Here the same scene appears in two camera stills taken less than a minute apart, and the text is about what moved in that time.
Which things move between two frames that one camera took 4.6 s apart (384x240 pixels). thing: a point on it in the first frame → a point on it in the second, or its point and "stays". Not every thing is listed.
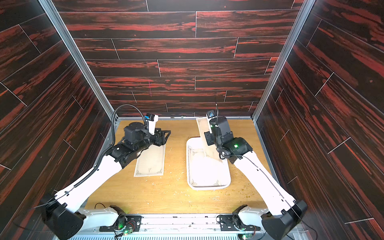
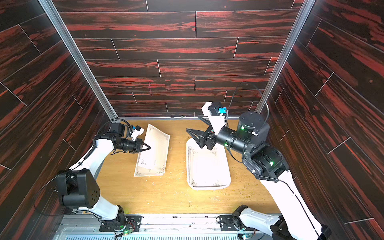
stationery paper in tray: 205,171 stays
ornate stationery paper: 209,151 → 155,158
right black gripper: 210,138 stays
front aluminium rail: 174,227 stays
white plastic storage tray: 203,173 stays
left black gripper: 162,140 → 138,146
